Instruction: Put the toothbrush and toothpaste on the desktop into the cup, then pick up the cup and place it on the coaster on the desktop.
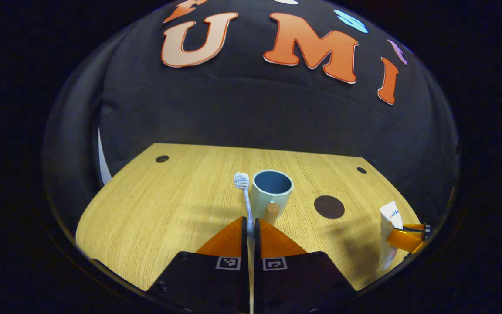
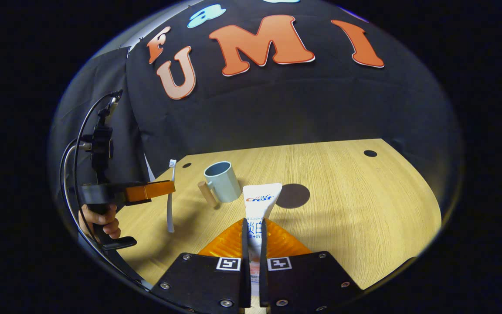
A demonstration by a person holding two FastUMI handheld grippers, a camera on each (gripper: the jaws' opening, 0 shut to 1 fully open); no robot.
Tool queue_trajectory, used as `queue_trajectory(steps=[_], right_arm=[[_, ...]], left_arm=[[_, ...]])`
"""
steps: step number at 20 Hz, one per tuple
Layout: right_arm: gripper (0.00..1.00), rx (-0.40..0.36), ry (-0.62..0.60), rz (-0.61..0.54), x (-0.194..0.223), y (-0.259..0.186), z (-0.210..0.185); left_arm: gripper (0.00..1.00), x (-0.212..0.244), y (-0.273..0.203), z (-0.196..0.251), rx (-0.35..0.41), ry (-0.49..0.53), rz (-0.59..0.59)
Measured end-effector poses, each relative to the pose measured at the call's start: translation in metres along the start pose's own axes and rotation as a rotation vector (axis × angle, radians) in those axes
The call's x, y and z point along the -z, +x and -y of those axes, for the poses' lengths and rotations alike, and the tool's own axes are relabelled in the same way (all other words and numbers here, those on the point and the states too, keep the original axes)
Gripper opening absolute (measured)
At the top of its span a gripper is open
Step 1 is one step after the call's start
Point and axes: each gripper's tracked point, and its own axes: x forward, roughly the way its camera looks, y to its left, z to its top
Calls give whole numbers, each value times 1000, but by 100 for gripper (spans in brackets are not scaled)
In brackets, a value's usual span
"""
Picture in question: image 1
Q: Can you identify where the black backdrop cloth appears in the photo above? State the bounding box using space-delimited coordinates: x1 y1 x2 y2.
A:
42 0 460 245

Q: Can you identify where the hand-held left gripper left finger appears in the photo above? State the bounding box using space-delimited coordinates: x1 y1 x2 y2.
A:
146 217 249 314

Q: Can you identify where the white toothpaste tube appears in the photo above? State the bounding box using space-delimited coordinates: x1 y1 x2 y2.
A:
379 201 404 271

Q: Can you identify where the pale blue cup wooden handle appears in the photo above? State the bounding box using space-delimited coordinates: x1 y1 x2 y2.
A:
251 169 294 225

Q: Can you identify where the dark brown round coaster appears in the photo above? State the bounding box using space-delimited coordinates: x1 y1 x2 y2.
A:
314 195 346 220

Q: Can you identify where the white toothbrush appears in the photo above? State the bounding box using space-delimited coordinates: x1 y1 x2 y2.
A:
234 172 256 314

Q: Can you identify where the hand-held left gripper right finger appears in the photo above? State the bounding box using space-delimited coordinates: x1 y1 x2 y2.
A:
253 218 358 314

